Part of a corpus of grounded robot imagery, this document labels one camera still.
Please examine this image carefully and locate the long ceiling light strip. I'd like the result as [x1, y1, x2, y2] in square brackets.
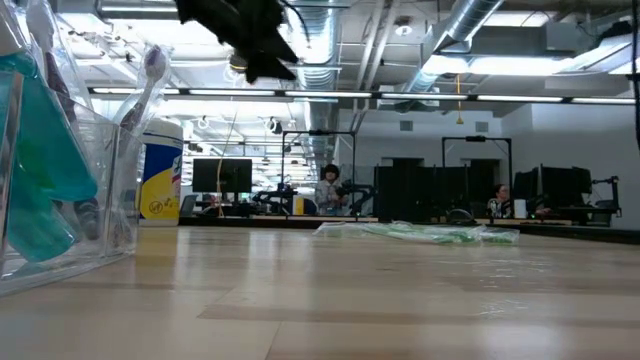
[89, 85, 637, 106]

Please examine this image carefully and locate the grey laptop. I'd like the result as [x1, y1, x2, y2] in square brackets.
[178, 193, 200, 222]

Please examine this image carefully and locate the black equipment stack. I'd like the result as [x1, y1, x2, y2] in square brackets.
[513, 166, 594, 221]

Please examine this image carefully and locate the yellow blue wipes canister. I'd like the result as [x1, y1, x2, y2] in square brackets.
[137, 118, 185, 227]

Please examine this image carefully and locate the large silver ventilation duct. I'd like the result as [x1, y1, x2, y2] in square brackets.
[399, 0, 504, 96]

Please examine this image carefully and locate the bright ceiling light panel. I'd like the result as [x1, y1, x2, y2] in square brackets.
[424, 52, 571, 78]

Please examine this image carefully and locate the ribbed silver ventilation duct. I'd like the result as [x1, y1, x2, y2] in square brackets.
[287, 0, 342, 166]

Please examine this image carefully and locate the clear acrylic organizer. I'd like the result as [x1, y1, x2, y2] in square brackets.
[0, 69, 146, 297]

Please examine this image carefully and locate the person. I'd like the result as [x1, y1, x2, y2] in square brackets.
[487, 183, 515, 220]
[313, 163, 351, 217]

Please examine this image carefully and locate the yellow hanging cable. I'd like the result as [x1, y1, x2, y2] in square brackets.
[215, 52, 250, 220]

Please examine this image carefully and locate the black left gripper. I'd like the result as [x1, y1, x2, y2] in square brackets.
[213, 0, 301, 84]

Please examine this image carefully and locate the black partition screen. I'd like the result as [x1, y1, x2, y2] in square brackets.
[373, 158, 501, 222]

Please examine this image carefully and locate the purple toothbrush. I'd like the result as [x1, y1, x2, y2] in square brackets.
[110, 43, 174, 249]
[22, 0, 104, 244]

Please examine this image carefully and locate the green toothbrush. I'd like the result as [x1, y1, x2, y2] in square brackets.
[434, 227, 521, 247]
[313, 220, 489, 245]

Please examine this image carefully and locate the grey ceiling air unit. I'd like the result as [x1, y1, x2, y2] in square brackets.
[544, 19, 634, 57]

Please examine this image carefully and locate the yellow hanging pull cord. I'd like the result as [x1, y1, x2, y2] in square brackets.
[453, 73, 465, 127]

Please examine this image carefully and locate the black left wrist camera cable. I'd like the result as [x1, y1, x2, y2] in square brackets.
[277, 0, 307, 36]

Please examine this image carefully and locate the black computer monitor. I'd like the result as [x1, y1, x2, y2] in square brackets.
[192, 158, 254, 204]

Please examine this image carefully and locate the black metal rig frame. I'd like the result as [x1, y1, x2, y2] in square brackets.
[281, 130, 357, 217]
[441, 135, 513, 221]

